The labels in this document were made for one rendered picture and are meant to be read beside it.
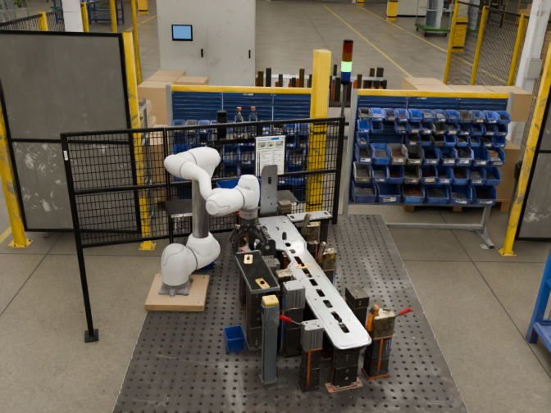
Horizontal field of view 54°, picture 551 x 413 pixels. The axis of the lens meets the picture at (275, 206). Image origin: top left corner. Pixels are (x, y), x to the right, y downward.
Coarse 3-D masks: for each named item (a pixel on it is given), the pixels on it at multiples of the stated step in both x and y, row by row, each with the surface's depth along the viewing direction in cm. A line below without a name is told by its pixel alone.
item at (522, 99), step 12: (408, 84) 608; (420, 84) 597; (432, 84) 598; (444, 84) 599; (408, 96) 608; (516, 96) 567; (528, 96) 568; (516, 108) 573; (528, 108) 573; (516, 120) 578; (516, 156) 595; (504, 168) 600; (504, 180) 607; (504, 192) 613; (504, 204) 618
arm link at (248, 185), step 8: (248, 176) 257; (240, 184) 256; (248, 184) 255; (256, 184) 257; (240, 192) 253; (248, 192) 255; (256, 192) 257; (248, 200) 255; (256, 200) 259; (240, 208) 257; (248, 208) 260
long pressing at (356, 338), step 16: (272, 224) 351; (288, 224) 351; (288, 240) 331; (304, 240) 332; (288, 256) 313; (304, 256) 313; (320, 272) 298; (320, 288) 283; (320, 304) 270; (336, 304) 270; (320, 320) 257; (336, 320) 258; (352, 320) 258; (336, 336) 247; (352, 336) 247; (368, 336) 248
